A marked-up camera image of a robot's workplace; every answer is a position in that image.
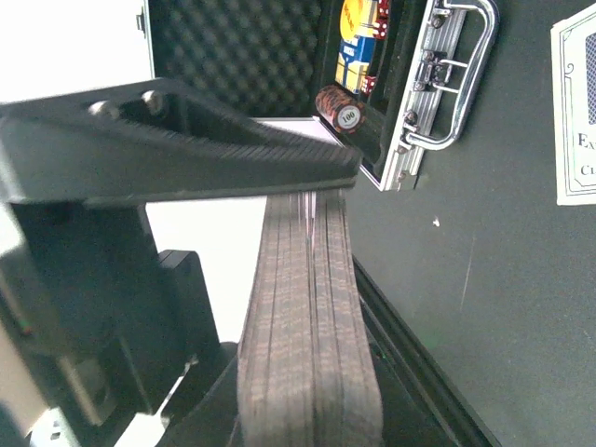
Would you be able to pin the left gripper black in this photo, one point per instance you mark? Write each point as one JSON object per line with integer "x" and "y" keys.
{"x": 117, "y": 319}

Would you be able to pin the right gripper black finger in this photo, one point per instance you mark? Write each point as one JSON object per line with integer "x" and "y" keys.
{"x": 156, "y": 141}

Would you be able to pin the blue playing card deck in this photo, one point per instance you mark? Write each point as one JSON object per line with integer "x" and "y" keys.
{"x": 305, "y": 374}

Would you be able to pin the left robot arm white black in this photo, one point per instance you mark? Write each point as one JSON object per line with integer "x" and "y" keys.
{"x": 105, "y": 321}

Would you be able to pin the chips inside case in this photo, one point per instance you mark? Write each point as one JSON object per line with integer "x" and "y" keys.
{"x": 362, "y": 25}

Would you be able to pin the aluminium poker chip case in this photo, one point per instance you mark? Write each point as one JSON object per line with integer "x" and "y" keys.
{"x": 269, "y": 59}

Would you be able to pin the white card box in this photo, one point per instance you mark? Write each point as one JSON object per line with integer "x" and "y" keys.
{"x": 573, "y": 80}

